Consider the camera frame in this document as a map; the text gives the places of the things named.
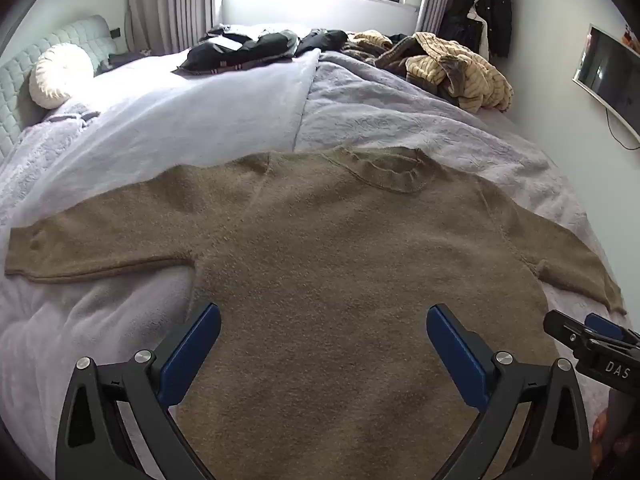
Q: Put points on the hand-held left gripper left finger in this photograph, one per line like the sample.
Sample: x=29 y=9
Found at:
x=192 y=355

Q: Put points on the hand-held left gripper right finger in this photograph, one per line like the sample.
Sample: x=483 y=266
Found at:
x=460 y=360

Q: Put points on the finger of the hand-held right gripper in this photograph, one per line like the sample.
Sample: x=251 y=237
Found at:
x=562 y=327
x=602 y=325

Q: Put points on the brown knit sweater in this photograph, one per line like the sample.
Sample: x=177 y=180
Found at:
x=320 y=260

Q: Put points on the pile of dark clothes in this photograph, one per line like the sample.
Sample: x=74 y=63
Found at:
x=250 y=52

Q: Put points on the person's right hand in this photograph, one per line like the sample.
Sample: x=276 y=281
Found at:
x=598 y=435

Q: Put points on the bed with light duvet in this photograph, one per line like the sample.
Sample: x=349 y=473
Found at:
x=400 y=110

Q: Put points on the beige ribbed fleece garment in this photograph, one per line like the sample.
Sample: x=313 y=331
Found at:
x=470 y=75

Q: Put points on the round white pleated pillow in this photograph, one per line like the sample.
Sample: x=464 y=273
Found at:
x=60 y=75

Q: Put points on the dark hanging garment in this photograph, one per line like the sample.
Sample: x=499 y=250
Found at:
x=457 y=22

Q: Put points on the black hanging coat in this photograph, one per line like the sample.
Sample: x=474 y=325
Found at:
x=495 y=10

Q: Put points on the brown ribbed fleece garment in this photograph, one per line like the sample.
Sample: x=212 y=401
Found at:
x=370 y=47

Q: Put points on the black crumpled garment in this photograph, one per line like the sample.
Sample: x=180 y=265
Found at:
x=320 y=40

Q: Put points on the pale tufted bed headboard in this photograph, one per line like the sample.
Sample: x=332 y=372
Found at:
x=30 y=50

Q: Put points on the wall-mounted television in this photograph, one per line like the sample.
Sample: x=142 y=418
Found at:
x=607 y=75

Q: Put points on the dark wall switch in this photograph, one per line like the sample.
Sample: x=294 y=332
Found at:
x=115 y=33

